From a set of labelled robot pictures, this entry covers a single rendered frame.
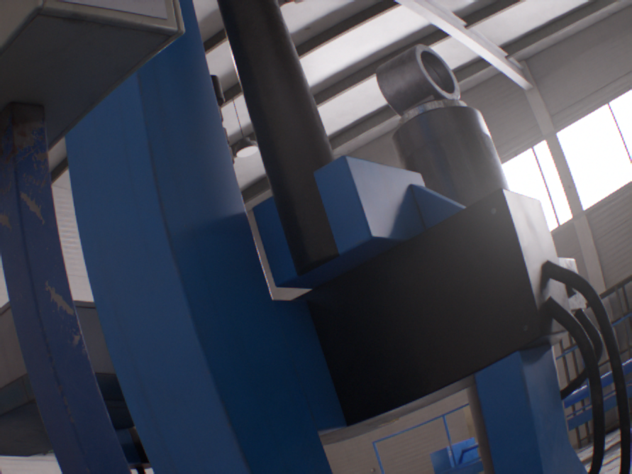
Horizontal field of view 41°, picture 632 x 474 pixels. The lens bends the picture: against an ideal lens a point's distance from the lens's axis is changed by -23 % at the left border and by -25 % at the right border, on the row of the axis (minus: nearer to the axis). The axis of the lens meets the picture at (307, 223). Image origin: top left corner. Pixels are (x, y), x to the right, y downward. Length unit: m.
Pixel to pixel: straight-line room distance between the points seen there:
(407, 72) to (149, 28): 1.28
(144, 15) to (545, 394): 0.72
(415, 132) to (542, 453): 1.00
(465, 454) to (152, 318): 10.36
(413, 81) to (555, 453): 1.08
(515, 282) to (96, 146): 0.57
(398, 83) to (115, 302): 0.99
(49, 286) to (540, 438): 0.67
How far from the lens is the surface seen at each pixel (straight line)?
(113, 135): 1.29
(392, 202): 1.28
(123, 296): 1.24
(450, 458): 11.10
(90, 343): 1.51
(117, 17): 0.79
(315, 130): 1.29
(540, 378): 1.22
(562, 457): 1.25
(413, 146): 1.98
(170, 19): 0.84
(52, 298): 0.79
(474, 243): 1.21
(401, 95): 2.06
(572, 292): 1.36
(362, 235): 1.21
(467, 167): 1.94
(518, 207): 1.22
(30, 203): 0.81
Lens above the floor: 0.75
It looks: 18 degrees up
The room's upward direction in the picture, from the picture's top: 17 degrees counter-clockwise
